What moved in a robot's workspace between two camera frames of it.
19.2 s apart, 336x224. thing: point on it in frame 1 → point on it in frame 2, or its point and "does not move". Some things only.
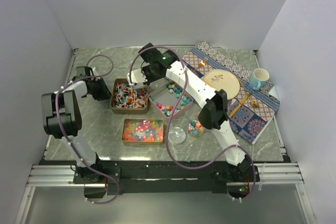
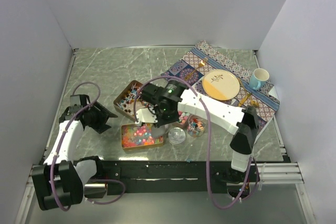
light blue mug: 258,80 does not move
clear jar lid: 177,135 does not move
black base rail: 125,177 does not move
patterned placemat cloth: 249,109 does not move
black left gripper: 105,93 → 103,114
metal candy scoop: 138,85 → 160,131
